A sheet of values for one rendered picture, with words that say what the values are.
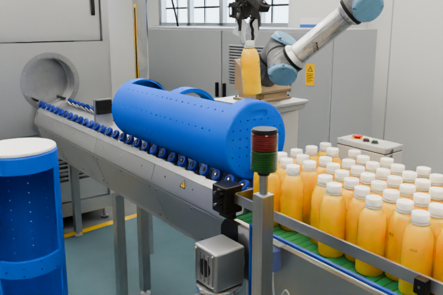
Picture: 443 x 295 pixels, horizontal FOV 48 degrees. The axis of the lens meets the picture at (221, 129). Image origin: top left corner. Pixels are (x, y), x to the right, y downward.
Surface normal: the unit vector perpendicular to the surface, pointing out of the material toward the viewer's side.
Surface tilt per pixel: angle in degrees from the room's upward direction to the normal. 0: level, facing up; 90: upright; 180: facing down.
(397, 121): 90
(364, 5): 116
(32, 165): 90
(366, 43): 90
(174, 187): 70
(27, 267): 90
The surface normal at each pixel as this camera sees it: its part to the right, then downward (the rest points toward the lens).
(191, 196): -0.75, -0.21
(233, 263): 0.61, 0.17
